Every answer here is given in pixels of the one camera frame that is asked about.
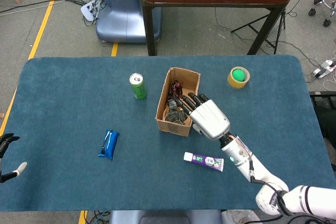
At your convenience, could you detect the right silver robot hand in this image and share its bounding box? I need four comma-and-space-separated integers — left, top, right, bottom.
172, 92, 231, 141

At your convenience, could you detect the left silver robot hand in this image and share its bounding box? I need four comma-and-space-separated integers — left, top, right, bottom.
0, 133, 28, 184

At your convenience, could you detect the grey striped knit glove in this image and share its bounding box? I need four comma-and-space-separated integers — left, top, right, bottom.
164, 99, 191, 125

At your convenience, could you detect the purple toothpaste tube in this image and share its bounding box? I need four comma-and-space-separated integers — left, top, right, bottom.
183, 151, 225, 173

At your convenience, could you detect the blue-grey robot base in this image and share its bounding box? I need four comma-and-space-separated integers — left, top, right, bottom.
96, 0, 163, 44

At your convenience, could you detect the open cardboard box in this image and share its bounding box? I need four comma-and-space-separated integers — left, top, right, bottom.
155, 67, 202, 137

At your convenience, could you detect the yellow tape roll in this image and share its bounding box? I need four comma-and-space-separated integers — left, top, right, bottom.
227, 66, 250, 89

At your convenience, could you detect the red grape bunch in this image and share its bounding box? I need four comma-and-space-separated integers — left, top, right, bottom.
169, 80, 184, 99

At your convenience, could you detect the green ball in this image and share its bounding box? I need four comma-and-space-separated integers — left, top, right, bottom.
230, 69, 246, 82

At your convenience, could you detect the green energy drink can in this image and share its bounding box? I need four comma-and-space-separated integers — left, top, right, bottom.
129, 72, 148, 101

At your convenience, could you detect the blue table cloth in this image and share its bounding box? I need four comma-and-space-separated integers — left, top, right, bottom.
0, 55, 336, 212

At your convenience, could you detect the black tripod stand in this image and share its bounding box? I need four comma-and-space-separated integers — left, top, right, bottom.
230, 0, 310, 56

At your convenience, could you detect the blue snack packet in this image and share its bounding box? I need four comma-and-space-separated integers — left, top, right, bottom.
98, 129, 121, 161

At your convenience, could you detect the grey-blue robot torso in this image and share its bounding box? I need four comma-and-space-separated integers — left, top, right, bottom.
109, 209, 223, 224

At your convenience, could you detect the black case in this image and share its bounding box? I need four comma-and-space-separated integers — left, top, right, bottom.
309, 91, 336, 141

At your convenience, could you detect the white power strip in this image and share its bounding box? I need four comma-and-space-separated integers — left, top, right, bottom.
313, 60, 336, 79
80, 1, 100, 22

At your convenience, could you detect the chrome swivel chair base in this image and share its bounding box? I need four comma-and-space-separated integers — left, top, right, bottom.
308, 0, 336, 27

